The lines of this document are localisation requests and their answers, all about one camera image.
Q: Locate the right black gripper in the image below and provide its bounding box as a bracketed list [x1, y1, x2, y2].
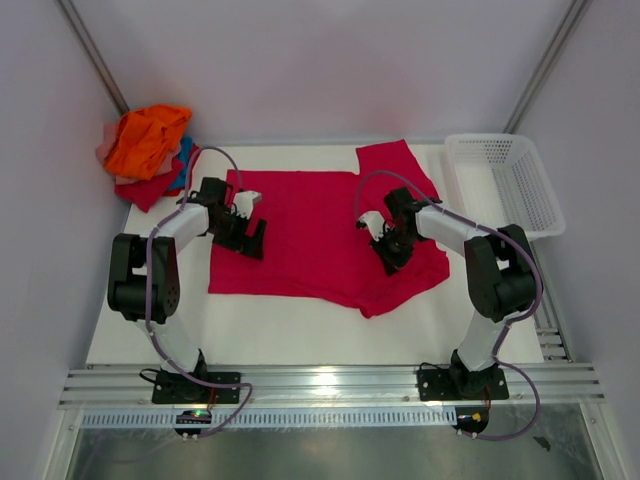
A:
[369, 227, 419, 277]

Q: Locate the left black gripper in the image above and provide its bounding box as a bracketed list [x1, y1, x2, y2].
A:
[209, 207, 265, 260]

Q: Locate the magenta pink t-shirt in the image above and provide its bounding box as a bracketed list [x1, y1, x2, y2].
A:
[208, 140, 450, 318]

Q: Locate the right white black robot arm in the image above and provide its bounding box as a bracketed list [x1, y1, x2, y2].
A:
[358, 187, 543, 399]

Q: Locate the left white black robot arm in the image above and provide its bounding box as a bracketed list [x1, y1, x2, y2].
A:
[107, 177, 267, 404]

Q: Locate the red t-shirt at bottom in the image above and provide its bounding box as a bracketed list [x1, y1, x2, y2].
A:
[114, 155, 181, 213]

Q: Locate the blue t-shirt in pile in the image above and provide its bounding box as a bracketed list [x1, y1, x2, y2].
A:
[166, 136, 198, 196]

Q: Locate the white perforated plastic basket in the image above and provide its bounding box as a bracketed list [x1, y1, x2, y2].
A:
[442, 134, 566, 241]

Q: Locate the orange folded t-shirt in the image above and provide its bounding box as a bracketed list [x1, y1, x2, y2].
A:
[103, 104, 193, 180]

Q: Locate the right controller board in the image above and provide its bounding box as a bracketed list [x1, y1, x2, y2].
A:
[453, 407, 490, 439]

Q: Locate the controller board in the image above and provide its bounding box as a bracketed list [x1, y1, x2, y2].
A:
[173, 409, 212, 437]
[453, 407, 490, 439]

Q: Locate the left controller board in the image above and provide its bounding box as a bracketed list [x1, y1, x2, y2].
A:
[173, 409, 212, 437]

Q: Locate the pink t-shirt under orange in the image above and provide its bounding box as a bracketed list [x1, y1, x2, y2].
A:
[95, 123, 117, 165]

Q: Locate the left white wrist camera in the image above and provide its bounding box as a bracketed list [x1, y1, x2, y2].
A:
[231, 190, 262, 220]

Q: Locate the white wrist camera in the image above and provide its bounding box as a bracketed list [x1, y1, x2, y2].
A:
[231, 190, 262, 220]
[356, 211, 385, 241]

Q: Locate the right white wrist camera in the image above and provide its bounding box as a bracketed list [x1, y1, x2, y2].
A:
[356, 211, 385, 241]

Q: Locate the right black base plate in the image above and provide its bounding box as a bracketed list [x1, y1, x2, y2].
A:
[416, 367, 510, 402]

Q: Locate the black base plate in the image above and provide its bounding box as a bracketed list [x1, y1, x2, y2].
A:
[416, 367, 510, 402]
[151, 370, 241, 405]

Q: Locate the aluminium front rail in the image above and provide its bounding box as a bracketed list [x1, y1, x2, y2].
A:
[58, 363, 605, 409]

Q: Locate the slotted grey cable duct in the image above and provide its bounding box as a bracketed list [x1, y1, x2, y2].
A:
[81, 407, 455, 429]

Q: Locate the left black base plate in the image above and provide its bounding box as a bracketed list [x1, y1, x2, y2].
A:
[151, 370, 241, 405]

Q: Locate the left corner metal post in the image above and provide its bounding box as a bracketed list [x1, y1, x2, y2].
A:
[54, 0, 129, 115]

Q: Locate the corner metal post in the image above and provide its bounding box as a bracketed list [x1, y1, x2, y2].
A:
[54, 0, 129, 115]
[502, 0, 592, 134]

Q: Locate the right corner metal post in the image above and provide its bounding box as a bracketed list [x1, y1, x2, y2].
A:
[502, 0, 592, 134]

